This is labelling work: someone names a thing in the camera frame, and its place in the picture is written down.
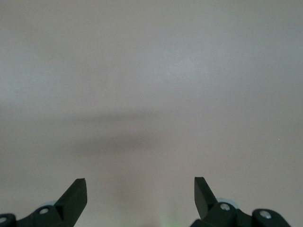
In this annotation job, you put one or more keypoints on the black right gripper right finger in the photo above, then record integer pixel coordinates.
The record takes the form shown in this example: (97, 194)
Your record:
(206, 203)

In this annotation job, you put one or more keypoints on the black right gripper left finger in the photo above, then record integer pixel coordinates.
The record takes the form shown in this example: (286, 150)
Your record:
(71, 205)

